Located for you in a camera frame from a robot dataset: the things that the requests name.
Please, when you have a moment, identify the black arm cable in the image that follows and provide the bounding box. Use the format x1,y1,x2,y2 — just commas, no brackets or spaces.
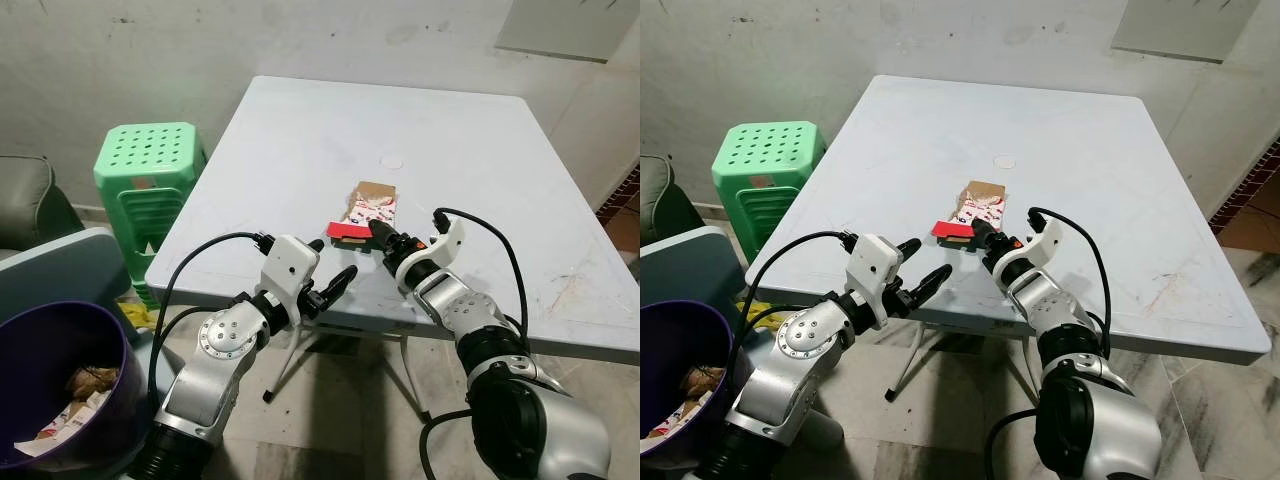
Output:
725,229,860,401
147,231,274,411
1027,206,1114,357
432,207,532,353

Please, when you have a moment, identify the green plastic stool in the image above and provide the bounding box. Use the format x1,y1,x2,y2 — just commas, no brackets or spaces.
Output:
712,121,827,267
93,122,209,311

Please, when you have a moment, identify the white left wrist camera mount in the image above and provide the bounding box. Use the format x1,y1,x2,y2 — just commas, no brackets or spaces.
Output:
847,234,907,329
261,235,323,305

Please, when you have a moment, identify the white flattened carton trash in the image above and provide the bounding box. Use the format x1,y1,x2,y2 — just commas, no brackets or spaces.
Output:
14,390,113,457
644,398,703,443

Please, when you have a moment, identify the grey blue plastic seat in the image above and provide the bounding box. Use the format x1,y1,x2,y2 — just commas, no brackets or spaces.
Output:
640,225,757,323
0,227,137,327

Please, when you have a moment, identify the white plastic square table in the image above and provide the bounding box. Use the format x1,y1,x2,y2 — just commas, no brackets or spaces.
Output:
745,75,1273,366
145,75,641,366

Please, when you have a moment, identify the grey upholstered armchair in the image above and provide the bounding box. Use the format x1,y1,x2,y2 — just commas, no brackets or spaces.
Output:
640,153,707,247
0,155,87,252

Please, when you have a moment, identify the purple plastic rubbish bin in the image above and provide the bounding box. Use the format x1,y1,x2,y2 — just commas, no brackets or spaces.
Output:
0,300,153,474
640,300,737,461

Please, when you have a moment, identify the red white printed carton trash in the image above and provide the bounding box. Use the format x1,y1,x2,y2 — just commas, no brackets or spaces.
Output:
327,182,399,243
931,181,1009,244

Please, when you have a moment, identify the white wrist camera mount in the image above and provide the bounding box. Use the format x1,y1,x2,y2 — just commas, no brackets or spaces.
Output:
995,217,1064,283
395,215,467,287
261,235,323,305
847,234,907,329

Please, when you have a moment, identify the black right shoulder cable loop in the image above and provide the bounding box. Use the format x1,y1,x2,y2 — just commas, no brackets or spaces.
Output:
417,407,477,480
984,405,1042,480

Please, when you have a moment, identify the yellow plastic item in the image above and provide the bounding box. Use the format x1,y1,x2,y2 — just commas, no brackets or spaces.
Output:
737,297,792,332
117,297,162,332

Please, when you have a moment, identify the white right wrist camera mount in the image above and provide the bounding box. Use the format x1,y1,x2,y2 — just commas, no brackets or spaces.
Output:
995,217,1064,283
395,215,467,287

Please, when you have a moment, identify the crumpled brown paper trash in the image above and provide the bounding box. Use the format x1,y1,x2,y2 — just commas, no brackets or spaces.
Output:
683,364,727,397
65,364,122,403

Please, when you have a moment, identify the white metal table leg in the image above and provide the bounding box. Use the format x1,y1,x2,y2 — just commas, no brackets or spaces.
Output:
885,325,933,402
262,330,312,404
398,335,434,422
1013,335,1042,393

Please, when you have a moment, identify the grey wall panel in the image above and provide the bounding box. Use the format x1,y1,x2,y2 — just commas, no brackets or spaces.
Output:
1110,0,1263,64

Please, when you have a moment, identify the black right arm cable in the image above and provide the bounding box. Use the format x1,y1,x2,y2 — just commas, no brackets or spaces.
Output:
432,207,532,353
1027,206,1114,357

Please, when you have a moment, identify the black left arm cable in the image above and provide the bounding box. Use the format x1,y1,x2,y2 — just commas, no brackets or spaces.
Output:
147,231,274,411
725,229,860,401

